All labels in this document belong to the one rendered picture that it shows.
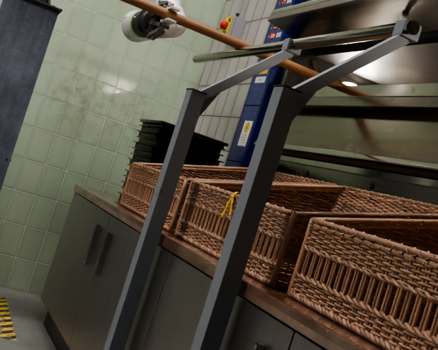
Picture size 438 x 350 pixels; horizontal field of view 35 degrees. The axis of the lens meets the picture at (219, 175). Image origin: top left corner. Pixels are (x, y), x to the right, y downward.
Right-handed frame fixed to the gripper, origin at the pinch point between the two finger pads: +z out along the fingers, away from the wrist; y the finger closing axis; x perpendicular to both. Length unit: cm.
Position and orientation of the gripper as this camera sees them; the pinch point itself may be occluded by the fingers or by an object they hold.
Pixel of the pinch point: (169, 15)
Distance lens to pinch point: 214.6
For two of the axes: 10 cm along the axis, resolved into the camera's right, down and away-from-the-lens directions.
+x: -8.7, -2.9, -4.1
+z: 4.0, 1.0, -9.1
